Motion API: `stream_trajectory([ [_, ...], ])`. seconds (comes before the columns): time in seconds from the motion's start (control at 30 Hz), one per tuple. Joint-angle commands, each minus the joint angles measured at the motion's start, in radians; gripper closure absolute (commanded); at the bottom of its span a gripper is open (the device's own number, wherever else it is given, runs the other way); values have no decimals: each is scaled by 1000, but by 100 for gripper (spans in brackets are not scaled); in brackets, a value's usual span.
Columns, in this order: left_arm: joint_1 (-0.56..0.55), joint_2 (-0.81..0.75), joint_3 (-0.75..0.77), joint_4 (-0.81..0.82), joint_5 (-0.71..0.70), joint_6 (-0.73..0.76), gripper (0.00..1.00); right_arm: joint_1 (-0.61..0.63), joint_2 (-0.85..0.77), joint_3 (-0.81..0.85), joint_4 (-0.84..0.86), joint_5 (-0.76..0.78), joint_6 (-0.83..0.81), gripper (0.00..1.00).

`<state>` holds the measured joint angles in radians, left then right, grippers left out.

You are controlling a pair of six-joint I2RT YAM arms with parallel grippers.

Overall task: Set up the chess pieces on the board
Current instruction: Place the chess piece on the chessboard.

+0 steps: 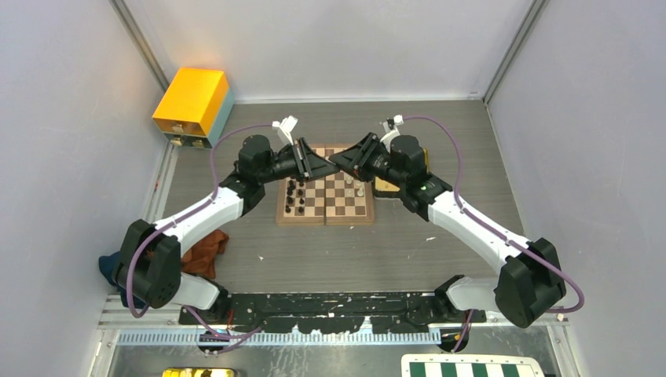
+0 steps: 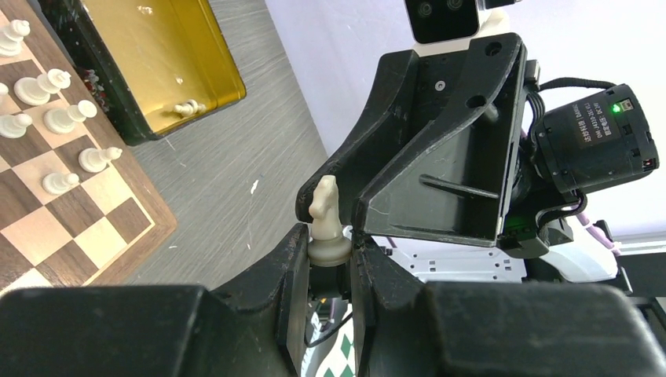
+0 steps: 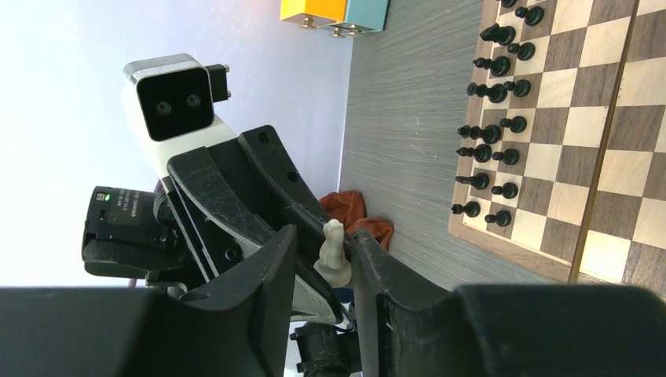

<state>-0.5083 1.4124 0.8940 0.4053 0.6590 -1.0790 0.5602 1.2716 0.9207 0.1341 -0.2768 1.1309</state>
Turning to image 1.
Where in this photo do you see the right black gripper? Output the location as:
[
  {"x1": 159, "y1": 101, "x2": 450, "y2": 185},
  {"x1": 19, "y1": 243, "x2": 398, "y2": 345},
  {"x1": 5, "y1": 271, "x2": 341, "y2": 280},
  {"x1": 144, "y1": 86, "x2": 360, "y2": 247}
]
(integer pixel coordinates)
[{"x1": 328, "y1": 133, "x2": 406, "y2": 189}]

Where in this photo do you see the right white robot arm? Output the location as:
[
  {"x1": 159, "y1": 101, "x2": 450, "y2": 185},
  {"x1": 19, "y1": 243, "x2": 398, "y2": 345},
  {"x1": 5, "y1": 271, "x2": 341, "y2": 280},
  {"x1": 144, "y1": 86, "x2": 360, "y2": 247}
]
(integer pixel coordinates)
[{"x1": 329, "y1": 133, "x2": 566, "y2": 328}]

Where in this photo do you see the yellow teal drawer box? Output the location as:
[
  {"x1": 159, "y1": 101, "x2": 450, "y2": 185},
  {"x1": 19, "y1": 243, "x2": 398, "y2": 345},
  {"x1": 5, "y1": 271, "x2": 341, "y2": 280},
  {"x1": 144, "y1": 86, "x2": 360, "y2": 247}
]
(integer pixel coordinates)
[{"x1": 152, "y1": 68, "x2": 235, "y2": 149}]

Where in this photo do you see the wooden chess board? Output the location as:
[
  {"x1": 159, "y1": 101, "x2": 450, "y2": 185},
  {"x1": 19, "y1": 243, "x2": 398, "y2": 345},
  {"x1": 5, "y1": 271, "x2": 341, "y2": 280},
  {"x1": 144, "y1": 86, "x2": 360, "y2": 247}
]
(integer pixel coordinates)
[{"x1": 276, "y1": 171, "x2": 375, "y2": 226}]

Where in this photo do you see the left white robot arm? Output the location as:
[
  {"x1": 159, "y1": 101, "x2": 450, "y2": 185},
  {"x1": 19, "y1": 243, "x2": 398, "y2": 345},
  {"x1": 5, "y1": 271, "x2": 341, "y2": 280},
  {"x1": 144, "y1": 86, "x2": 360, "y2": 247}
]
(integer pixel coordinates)
[{"x1": 112, "y1": 135, "x2": 339, "y2": 324}]

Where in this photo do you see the orange cloth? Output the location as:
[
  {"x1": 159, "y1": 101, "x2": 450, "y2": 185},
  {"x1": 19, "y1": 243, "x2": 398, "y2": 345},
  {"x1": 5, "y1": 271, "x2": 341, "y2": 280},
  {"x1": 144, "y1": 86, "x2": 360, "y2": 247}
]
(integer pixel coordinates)
[{"x1": 181, "y1": 229, "x2": 229, "y2": 279}]

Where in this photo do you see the green white checkered board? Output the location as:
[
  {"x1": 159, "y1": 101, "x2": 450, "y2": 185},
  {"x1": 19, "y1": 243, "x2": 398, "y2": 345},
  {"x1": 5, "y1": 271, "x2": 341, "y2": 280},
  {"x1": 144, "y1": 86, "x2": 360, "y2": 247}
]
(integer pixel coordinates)
[{"x1": 401, "y1": 353, "x2": 546, "y2": 377}]

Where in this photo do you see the gold tin front edge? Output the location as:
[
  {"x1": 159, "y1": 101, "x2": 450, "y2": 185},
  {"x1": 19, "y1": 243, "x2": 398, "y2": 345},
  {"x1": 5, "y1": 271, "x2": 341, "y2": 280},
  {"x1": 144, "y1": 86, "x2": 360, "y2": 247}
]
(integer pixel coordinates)
[{"x1": 161, "y1": 367, "x2": 239, "y2": 377}]

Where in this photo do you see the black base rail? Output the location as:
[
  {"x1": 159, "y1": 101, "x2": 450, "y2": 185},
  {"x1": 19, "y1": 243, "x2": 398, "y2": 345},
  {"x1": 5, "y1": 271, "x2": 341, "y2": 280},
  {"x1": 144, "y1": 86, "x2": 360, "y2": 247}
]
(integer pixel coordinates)
[{"x1": 196, "y1": 291, "x2": 466, "y2": 335}]

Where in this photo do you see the gold tin tray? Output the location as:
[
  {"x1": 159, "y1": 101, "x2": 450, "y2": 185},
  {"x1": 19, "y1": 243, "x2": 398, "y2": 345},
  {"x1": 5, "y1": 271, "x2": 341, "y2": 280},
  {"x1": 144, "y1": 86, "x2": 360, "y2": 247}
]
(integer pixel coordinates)
[{"x1": 372, "y1": 148, "x2": 430, "y2": 199}]

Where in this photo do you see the dark blue cloth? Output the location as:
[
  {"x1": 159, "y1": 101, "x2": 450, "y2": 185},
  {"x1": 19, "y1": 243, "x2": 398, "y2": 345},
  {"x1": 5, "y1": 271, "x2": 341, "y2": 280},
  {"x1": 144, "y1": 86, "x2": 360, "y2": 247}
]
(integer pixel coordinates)
[{"x1": 98, "y1": 251, "x2": 120, "y2": 291}]

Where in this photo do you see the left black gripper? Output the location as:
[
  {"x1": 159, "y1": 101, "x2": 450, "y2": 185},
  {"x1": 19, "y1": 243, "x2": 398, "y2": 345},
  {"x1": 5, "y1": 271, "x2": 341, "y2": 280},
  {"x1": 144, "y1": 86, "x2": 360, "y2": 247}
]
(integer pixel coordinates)
[{"x1": 258, "y1": 138, "x2": 339, "y2": 185}]

